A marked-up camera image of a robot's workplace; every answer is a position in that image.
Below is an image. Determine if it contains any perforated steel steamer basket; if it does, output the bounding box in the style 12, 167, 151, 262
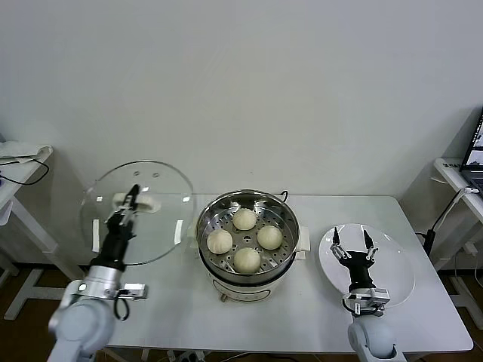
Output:
195, 190, 300, 279

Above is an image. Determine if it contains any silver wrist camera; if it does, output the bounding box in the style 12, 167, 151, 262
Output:
116, 283, 149, 301
342, 287, 390, 316

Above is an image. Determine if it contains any white crumpled cloth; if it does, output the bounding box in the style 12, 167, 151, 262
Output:
0, 141, 54, 167

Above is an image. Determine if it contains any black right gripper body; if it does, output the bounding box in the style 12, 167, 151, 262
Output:
340, 250, 376, 294

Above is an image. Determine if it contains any white oval plate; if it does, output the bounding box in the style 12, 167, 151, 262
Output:
318, 222, 416, 308

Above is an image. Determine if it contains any white side desk with cloth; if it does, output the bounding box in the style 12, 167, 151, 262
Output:
0, 141, 90, 321

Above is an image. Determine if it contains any thin black desk cable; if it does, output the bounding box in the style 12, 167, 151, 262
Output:
0, 156, 49, 186

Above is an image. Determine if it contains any round glass pot lid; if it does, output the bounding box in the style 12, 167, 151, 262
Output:
78, 161, 195, 266

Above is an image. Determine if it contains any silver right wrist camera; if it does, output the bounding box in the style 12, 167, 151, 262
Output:
342, 287, 390, 316

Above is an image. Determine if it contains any white and black laptop cable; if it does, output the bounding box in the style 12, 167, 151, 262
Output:
432, 186, 480, 231

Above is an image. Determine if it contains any dark open laptop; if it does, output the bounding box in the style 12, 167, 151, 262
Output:
458, 105, 483, 197

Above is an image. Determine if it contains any white steamed baozi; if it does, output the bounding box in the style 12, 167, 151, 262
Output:
206, 229, 233, 254
256, 225, 284, 250
232, 247, 261, 274
232, 208, 258, 231

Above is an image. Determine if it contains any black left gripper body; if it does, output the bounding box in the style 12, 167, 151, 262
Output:
91, 219, 137, 270

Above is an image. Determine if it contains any white electric cooking pot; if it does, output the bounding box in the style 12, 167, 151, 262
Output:
184, 220, 312, 305

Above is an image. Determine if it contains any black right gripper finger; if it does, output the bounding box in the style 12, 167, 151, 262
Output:
330, 226, 350, 262
364, 228, 379, 262

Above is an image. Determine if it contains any white side desk with laptop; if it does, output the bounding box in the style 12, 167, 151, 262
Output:
432, 158, 483, 321

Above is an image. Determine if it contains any black upright floor device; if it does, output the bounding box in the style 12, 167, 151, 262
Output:
414, 228, 435, 261

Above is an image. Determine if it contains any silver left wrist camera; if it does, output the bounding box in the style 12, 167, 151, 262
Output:
116, 283, 149, 301

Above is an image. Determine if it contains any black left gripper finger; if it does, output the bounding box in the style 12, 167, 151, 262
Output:
122, 183, 140, 225
106, 193, 134, 224

